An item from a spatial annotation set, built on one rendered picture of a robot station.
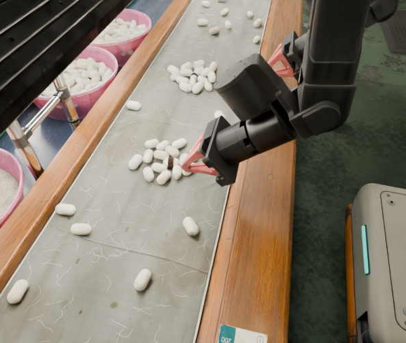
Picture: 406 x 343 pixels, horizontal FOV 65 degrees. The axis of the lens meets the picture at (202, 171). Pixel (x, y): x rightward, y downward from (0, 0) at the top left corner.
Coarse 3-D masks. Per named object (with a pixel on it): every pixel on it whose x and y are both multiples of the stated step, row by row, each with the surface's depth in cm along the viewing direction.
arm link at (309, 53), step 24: (312, 0) 35; (336, 0) 32; (360, 0) 32; (312, 24) 35; (336, 24) 33; (360, 24) 33; (312, 48) 35; (336, 48) 34; (360, 48) 35; (312, 72) 36; (336, 72) 36; (312, 96) 38; (336, 96) 37
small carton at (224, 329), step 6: (222, 324) 41; (222, 330) 40; (228, 330) 40; (234, 330) 40; (240, 330) 40; (246, 330) 40; (222, 336) 40; (228, 336) 40; (234, 336) 40; (240, 336) 40; (246, 336) 40; (252, 336) 40; (258, 336) 40; (264, 336) 40; (222, 342) 39; (228, 342) 39; (234, 342) 39; (240, 342) 39; (246, 342) 39; (252, 342) 39; (258, 342) 39; (264, 342) 39
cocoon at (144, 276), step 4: (140, 272) 48; (144, 272) 48; (148, 272) 48; (140, 276) 48; (144, 276) 48; (148, 276) 48; (136, 280) 47; (140, 280) 47; (144, 280) 47; (148, 280) 48; (136, 284) 47; (140, 284) 47; (144, 284) 47; (136, 288) 47; (140, 288) 47; (144, 288) 47
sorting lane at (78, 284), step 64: (192, 0) 125; (256, 0) 125; (128, 128) 73; (192, 128) 73; (128, 192) 61; (192, 192) 61; (64, 256) 52; (128, 256) 52; (192, 256) 52; (0, 320) 45; (64, 320) 45; (128, 320) 45; (192, 320) 45
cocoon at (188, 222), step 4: (184, 220) 54; (188, 220) 54; (192, 220) 54; (184, 224) 54; (188, 224) 54; (192, 224) 54; (196, 224) 54; (188, 228) 53; (192, 228) 53; (196, 228) 53; (188, 232) 53; (192, 232) 53; (196, 232) 53
